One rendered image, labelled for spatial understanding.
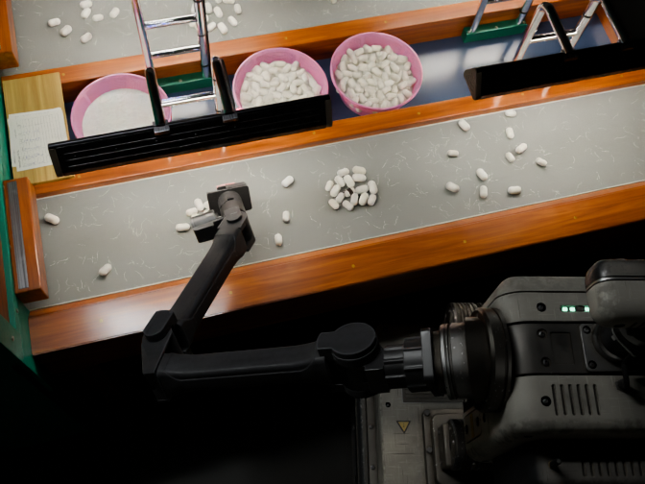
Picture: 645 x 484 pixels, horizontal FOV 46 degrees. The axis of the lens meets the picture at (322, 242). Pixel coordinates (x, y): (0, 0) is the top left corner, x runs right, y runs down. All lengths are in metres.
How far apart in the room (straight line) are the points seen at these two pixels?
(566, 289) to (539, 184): 0.95
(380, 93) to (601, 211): 0.69
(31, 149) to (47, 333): 0.50
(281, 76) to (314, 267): 0.60
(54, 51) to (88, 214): 0.53
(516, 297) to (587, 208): 0.97
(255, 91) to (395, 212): 0.53
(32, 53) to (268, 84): 0.67
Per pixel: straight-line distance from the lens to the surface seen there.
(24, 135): 2.14
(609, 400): 1.21
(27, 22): 2.41
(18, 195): 1.97
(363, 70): 2.26
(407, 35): 2.37
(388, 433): 2.11
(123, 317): 1.89
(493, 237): 2.02
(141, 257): 1.96
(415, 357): 1.20
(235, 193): 1.82
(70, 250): 2.01
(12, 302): 1.84
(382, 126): 2.12
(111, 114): 2.18
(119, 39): 2.32
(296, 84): 2.20
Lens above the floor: 2.53
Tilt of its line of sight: 66 degrees down
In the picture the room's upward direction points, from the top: 10 degrees clockwise
